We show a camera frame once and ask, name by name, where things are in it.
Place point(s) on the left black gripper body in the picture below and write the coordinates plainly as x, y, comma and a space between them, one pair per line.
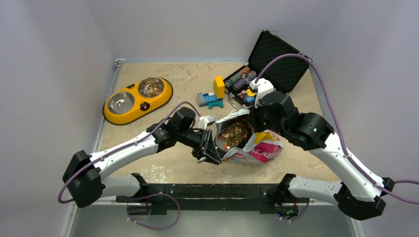
197, 152

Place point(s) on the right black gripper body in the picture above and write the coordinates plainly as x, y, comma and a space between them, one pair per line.
260, 120

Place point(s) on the colourful pet food bag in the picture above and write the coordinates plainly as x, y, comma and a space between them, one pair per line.
262, 147

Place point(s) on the silver metal scoop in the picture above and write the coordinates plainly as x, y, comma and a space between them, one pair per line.
234, 136

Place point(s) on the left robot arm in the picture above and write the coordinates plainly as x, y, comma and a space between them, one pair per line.
88, 177

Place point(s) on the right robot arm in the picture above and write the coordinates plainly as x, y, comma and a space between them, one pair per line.
359, 191

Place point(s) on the yellow double pet bowl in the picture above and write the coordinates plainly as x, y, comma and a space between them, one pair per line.
137, 100

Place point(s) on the teal arch toy piece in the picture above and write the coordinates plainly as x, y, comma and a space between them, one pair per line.
218, 104

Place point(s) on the black poker chip case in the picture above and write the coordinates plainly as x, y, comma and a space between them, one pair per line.
284, 74

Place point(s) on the yellow toy brick block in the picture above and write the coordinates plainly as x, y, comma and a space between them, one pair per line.
218, 87

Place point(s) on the blue grey toy brick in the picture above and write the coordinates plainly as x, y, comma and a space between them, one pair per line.
204, 99

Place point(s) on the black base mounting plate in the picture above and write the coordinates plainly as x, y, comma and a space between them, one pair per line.
262, 198

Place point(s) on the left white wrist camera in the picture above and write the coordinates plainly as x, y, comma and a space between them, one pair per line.
205, 121

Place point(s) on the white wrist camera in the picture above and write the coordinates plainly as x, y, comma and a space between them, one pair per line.
205, 121
262, 87

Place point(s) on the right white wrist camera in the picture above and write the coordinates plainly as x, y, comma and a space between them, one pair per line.
262, 87

